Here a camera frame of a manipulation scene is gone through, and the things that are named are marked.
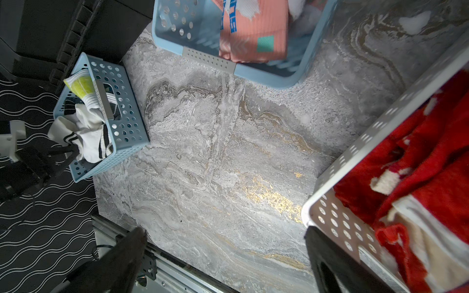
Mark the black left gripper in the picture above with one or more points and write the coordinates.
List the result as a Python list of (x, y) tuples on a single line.
[(39, 166)]

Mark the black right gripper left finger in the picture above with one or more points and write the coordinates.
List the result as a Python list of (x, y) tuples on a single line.
[(116, 271)]

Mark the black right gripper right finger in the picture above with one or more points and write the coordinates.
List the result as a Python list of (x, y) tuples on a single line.
[(331, 263)]

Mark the red christmas sock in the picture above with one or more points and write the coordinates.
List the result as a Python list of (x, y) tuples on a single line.
[(413, 191)]

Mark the pink sock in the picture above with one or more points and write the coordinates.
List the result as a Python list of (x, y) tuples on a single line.
[(253, 31)]

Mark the white neon yellow sock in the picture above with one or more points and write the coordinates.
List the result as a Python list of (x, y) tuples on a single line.
[(82, 86)]

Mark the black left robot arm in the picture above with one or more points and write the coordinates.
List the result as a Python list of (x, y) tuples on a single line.
[(15, 180)]

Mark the light blue left basket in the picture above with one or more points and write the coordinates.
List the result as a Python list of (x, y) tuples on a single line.
[(123, 121)]

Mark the light blue basket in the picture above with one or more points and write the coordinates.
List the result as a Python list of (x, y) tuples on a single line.
[(192, 29), (123, 121)]

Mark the white perforated basket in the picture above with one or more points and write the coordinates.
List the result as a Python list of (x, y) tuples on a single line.
[(324, 211)]

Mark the light blue right basket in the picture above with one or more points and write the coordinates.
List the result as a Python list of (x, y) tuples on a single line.
[(192, 29)]

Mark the black plastic toolbox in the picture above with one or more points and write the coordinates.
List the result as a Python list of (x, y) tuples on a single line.
[(42, 40)]

